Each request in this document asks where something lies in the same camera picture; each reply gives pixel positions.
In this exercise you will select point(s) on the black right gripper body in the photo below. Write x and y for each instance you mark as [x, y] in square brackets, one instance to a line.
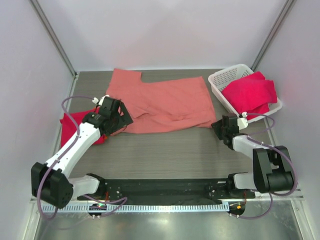
[220, 136]

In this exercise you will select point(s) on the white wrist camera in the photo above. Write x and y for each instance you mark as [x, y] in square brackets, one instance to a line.
[99, 101]
[242, 121]

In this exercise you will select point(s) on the salmon pink t-shirt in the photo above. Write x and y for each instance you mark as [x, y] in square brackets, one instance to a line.
[163, 106]

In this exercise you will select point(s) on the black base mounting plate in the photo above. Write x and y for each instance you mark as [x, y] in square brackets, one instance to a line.
[167, 189]

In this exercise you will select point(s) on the left aluminium frame post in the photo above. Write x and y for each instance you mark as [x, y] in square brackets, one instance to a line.
[52, 35]

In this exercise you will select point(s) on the white plastic laundry basket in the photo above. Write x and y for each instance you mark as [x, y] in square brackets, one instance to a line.
[220, 79]

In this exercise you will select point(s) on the aluminium frame post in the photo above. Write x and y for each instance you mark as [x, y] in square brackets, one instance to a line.
[52, 35]
[279, 21]

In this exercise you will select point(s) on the crimson t-shirt in basket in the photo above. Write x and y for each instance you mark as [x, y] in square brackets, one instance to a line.
[251, 94]

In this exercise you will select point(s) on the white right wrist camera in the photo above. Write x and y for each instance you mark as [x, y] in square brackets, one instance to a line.
[242, 121]

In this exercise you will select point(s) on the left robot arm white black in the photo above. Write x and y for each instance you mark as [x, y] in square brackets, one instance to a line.
[51, 182]

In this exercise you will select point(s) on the right aluminium frame post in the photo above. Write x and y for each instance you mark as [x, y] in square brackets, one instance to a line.
[279, 21]

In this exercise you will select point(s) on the folded crimson t-shirt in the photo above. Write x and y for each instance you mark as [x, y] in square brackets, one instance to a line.
[68, 127]

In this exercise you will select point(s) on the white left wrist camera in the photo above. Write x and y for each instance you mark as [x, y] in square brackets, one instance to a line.
[99, 101]

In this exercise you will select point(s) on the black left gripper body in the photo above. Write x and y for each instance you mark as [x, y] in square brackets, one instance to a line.
[114, 126]

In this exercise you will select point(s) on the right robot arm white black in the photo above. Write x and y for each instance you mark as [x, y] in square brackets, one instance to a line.
[272, 169]

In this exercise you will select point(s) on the perforated aluminium rail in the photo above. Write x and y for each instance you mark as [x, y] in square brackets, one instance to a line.
[90, 207]

